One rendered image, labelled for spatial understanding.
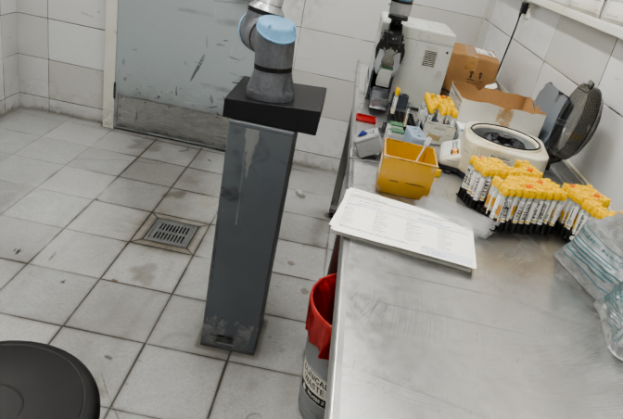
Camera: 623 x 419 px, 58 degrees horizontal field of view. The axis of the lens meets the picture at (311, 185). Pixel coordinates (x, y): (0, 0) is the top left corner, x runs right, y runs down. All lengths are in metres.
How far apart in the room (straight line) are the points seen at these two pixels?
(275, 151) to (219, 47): 1.89
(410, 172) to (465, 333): 0.50
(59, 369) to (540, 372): 0.82
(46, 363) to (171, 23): 2.71
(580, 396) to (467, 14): 2.76
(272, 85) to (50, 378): 0.98
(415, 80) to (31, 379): 1.61
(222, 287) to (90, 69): 2.28
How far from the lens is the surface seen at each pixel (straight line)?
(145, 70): 3.70
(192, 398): 1.97
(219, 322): 2.06
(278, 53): 1.66
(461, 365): 0.93
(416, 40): 2.14
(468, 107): 1.92
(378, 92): 2.05
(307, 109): 1.65
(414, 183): 1.39
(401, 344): 0.92
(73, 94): 4.02
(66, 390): 1.10
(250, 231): 1.83
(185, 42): 3.58
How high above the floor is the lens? 1.44
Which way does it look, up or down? 25 degrees down
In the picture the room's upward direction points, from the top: 12 degrees clockwise
